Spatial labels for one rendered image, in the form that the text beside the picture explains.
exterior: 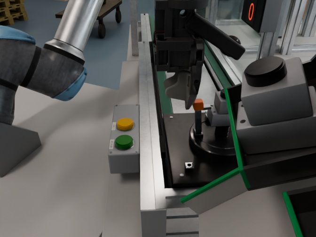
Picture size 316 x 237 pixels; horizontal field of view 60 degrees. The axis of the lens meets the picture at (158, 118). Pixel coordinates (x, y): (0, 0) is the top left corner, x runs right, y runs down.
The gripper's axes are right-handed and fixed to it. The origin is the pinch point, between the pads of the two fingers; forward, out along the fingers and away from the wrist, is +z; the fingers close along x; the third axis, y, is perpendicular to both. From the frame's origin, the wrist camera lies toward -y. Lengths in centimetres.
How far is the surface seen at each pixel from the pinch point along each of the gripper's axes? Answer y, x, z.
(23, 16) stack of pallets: 227, -499, 99
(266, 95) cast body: 0.6, 30.0, -18.5
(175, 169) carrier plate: 3.7, 8.4, 10.1
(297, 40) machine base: -78, -100, 21
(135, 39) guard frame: 12, -82, 13
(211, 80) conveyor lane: -15.3, -40.9, 15.4
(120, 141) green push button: 14.9, -1.0, 9.9
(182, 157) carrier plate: 1.9, 5.0, 10.1
